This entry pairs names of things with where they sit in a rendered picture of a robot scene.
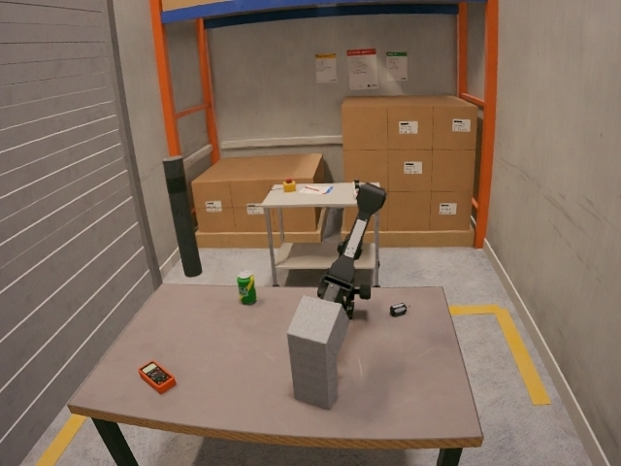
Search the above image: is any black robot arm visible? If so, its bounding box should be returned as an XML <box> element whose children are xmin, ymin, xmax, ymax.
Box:
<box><xmin>319</xmin><ymin>182</ymin><xmax>387</xmax><ymax>304</ymax></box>

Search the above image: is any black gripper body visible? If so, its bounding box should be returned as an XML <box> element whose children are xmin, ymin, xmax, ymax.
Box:
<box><xmin>317</xmin><ymin>284</ymin><xmax>372</xmax><ymax>300</ymax></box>

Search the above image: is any orange pocket multimeter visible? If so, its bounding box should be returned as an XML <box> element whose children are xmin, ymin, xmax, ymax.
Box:
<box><xmin>139</xmin><ymin>360</ymin><xmax>176</xmax><ymax>394</ymax></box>

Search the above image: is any green and yellow drink can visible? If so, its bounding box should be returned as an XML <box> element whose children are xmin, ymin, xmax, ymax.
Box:
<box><xmin>237</xmin><ymin>271</ymin><xmax>257</xmax><ymax>305</ymax></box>

